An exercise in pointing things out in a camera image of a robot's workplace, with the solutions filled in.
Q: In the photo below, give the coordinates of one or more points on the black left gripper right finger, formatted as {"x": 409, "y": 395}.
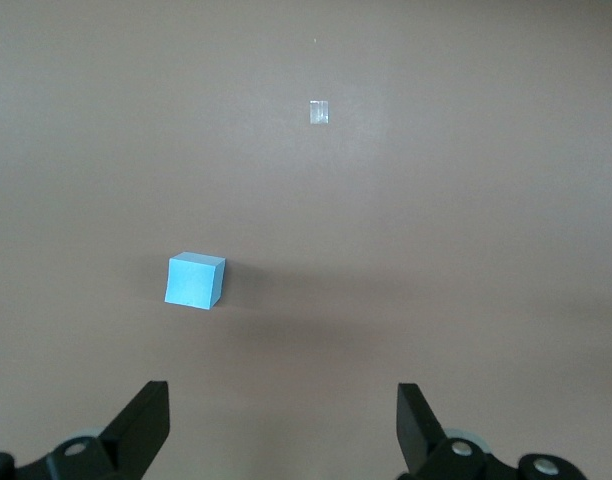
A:
{"x": 421, "y": 440}

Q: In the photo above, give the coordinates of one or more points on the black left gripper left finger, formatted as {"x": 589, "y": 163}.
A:
{"x": 136, "y": 430}

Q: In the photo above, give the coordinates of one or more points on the light blue foam block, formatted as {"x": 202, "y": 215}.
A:
{"x": 192, "y": 281}

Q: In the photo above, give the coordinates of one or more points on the small clear tape piece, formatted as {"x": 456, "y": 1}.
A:
{"x": 319, "y": 112}

